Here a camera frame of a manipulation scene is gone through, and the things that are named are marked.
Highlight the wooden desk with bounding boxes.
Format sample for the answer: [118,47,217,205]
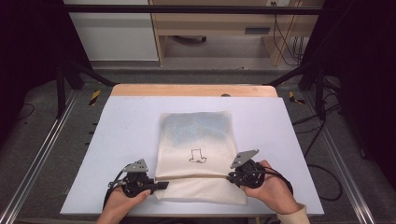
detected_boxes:
[148,0,326,67]

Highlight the pale blue table mat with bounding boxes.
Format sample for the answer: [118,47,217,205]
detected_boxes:
[60,95,325,217]

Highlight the person's left hand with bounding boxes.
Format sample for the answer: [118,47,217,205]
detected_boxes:
[102,187,152,218]

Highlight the aluminium rail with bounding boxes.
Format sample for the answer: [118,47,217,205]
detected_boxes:
[303,91,376,224]
[0,89,79,224]

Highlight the white cabinet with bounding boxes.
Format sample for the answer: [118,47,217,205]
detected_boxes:
[63,0,160,63]

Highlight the black object under desk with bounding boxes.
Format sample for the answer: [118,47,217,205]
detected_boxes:
[172,35,208,45]

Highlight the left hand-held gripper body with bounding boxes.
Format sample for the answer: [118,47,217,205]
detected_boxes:
[107,158,157,199]

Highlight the black hanging cables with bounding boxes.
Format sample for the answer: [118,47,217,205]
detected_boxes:
[272,2,305,67]

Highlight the white mesh cloth with drawing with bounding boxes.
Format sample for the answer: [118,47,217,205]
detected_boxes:
[153,110,248,206]

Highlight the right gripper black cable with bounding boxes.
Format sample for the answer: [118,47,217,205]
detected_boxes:
[262,165,294,196]

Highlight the person's right hand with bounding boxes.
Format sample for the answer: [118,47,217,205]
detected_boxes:
[240,160,303,216]

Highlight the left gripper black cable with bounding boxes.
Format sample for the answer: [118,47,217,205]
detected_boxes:
[102,169,128,210]

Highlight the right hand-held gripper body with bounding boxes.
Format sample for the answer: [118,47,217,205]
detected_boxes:
[228,148,266,189]

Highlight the black horizontal frame bar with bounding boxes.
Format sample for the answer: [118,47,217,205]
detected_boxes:
[60,4,324,16]

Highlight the thin black floor cable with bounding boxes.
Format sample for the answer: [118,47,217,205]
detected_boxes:
[16,103,35,122]

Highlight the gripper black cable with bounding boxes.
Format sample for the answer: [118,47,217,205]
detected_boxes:
[262,165,294,196]
[102,169,128,210]

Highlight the black metal stand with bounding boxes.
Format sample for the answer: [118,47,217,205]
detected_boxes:
[266,58,329,121]
[55,58,117,119]

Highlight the black curtain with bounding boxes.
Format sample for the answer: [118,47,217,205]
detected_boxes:
[299,0,396,189]
[0,0,92,148]

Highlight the yellow black tape marker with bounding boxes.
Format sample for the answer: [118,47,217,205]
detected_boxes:
[89,90,102,106]
[288,91,306,105]

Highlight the wooden table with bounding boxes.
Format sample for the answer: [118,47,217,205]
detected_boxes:
[110,83,279,98]

